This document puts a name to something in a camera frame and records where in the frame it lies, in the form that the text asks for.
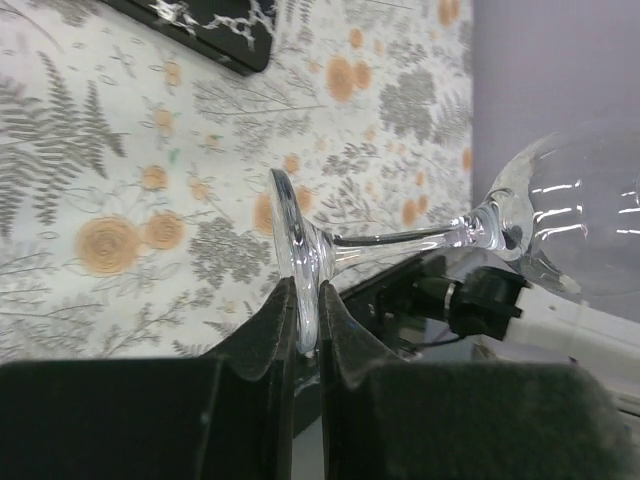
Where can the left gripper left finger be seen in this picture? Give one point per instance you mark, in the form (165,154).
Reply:
(226,414)

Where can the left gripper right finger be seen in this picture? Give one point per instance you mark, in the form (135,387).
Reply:
(387,418)

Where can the clear wine glass front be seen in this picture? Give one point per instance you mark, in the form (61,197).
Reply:
(563,213)

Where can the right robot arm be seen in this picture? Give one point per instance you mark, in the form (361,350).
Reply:
(552,329)

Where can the gold black wine glass rack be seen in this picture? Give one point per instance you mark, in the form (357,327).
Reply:
(237,34)

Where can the floral table mat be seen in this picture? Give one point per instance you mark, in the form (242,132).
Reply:
(135,216)

